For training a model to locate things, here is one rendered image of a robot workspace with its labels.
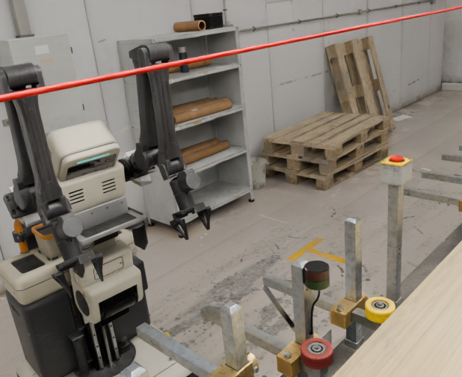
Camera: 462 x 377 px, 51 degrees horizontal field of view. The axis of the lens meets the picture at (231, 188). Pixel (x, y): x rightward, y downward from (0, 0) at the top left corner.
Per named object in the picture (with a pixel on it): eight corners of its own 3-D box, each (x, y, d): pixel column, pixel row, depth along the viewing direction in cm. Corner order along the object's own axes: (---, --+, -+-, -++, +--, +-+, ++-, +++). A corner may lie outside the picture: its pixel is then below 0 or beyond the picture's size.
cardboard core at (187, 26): (172, 22, 392) (197, 20, 372) (179, 22, 397) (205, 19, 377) (173, 33, 394) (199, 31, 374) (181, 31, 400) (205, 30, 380)
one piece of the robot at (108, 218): (66, 268, 174) (52, 214, 167) (132, 241, 191) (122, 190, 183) (86, 284, 163) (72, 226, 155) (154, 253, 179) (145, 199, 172)
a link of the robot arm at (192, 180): (177, 158, 171) (157, 166, 166) (194, 150, 162) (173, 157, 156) (190, 190, 171) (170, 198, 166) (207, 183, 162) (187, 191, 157)
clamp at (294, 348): (276, 371, 125) (276, 355, 123) (307, 343, 134) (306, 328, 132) (294, 381, 121) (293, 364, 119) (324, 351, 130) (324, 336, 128)
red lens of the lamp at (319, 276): (299, 276, 117) (298, 268, 116) (313, 265, 121) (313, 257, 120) (320, 283, 113) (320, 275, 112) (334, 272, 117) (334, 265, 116)
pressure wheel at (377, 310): (370, 348, 133) (371, 313, 129) (361, 330, 140) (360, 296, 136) (398, 344, 133) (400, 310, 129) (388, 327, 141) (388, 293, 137)
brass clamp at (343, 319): (328, 322, 142) (328, 308, 140) (352, 301, 151) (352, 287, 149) (347, 330, 138) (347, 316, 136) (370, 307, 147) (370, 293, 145)
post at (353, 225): (346, 357, 152) (344, 218, 135) (352, 351, 154) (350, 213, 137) (356, 361, 149) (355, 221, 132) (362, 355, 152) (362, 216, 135)
